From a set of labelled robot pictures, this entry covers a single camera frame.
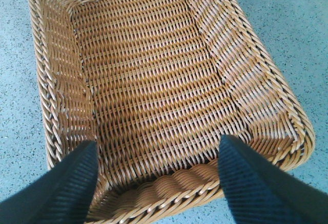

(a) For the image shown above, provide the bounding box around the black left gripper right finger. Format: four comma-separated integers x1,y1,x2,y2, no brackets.
218,135,327,223

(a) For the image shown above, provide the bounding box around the brown wicker basket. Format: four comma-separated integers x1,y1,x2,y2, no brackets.
29,0,315,223

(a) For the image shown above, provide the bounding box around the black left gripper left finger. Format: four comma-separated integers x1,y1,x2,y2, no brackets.
1,141,98,223

